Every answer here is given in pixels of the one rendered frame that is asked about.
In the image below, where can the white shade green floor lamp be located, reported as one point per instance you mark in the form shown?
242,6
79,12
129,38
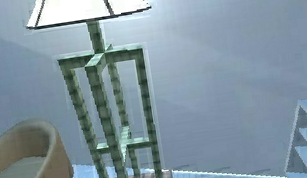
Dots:
101,95

